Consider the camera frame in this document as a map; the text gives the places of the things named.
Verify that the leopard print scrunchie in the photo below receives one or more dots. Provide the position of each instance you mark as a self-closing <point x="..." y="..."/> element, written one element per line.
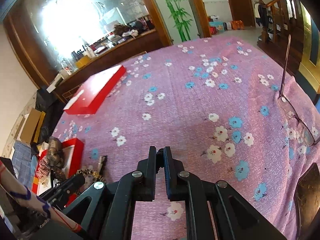
<point x="90" y="177"/>

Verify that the red box lid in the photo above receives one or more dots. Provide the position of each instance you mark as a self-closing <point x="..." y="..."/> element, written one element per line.
<point x="93" y="91"/>

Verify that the grey organza scrunchie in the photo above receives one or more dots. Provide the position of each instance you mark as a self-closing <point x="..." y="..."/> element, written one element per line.
<point x="55" y="154"/>

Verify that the red plaid scrunchie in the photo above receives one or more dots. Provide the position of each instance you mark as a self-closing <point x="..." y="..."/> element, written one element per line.
<point x="43" y="169"/>

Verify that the cardboard box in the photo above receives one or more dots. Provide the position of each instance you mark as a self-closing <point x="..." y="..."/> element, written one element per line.
<point x="29" y="130"/>

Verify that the purple frame eyeglasses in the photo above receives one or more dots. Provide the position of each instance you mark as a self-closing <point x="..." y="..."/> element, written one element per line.
<point x="290" y="109"/>

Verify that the purple floral bedspread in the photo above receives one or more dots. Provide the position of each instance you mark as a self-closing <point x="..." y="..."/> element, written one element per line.
<point x="214" y="102"/>

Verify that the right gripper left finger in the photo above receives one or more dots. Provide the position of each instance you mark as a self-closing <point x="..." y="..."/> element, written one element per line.
<point x="106" y="211"/>

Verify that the wooden staircase railing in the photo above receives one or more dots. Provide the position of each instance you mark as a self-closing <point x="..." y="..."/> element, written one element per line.
<point x="284" y="19"/>

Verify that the left forearm with strap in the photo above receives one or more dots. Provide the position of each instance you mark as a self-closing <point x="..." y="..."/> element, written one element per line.
<point x="25" y="198"/>

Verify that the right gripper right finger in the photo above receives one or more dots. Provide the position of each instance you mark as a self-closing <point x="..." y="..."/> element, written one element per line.
<point x="214" y="210"/>

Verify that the black flower hair clip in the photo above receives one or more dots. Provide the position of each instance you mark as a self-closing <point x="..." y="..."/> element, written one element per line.
<point x="159" y="159"/>

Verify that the black smartphone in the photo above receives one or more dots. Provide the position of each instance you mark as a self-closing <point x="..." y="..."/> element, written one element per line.
<point x="307" y="204"/>

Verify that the brown wooden door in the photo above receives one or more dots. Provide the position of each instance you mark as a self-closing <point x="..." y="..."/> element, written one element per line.
<point x="242" y="10"/>

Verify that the red open gift box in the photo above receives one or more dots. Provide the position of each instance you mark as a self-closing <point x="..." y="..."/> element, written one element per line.
<point x="72" y="154"/>

